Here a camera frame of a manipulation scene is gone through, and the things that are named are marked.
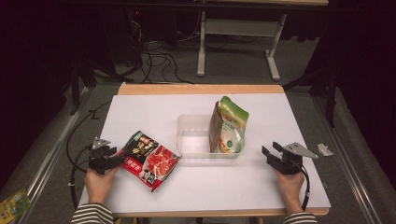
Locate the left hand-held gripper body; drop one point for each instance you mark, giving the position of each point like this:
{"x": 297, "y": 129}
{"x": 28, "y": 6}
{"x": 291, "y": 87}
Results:
{"x": 99, "y": 160}

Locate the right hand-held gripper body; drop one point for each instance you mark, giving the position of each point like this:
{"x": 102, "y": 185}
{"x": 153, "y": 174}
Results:
{"x": 291, "y": 163}

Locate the red and black food packet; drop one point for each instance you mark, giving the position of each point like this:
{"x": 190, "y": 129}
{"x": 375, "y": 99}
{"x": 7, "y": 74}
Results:
{"x": 152, "y": 163}

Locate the green and white packet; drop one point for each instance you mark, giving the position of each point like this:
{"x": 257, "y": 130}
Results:
{"x": 235, "y": 127}

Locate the clear plastic container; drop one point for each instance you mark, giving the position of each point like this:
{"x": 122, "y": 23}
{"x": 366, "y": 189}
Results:
{"x": 193, "y": 140}

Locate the person's right hand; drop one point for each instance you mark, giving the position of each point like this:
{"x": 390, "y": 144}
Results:
{"x": 291, "y": 188}

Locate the person's left hand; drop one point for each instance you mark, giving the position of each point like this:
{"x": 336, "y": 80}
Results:
{"x": 99, "y": 186}

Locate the small white paper scrap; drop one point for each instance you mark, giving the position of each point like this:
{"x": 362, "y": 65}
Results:
{"x": 325, "y": 150}

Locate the black metal stand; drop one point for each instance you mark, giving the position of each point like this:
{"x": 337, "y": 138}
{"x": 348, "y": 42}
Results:
{"x": 331, "y": 99}
{"x": 74, "y": 87}

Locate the white paper sheet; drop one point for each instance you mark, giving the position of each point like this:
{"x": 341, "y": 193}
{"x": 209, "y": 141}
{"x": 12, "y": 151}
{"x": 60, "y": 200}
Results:
{"x": 199, "y": 105}

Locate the yellow green packet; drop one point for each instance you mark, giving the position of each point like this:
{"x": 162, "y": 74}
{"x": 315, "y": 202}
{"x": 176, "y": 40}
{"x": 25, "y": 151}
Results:
{"x": 14, "y": 205}

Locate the wooden table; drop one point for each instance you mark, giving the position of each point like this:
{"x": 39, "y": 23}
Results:
{"x": 199, "y": 89}

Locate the black computer case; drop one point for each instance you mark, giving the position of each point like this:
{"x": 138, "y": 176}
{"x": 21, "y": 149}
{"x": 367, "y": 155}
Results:
{"x": 152, "y": 21}

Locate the silver metal rail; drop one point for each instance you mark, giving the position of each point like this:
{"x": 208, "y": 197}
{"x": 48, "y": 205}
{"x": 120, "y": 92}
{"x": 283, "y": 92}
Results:
{"x": 348, "y": 174}
{"x": 46, "y": 161}

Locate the white metal desk frame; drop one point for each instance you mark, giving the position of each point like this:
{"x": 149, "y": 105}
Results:
{"x": 239, "y": 27}

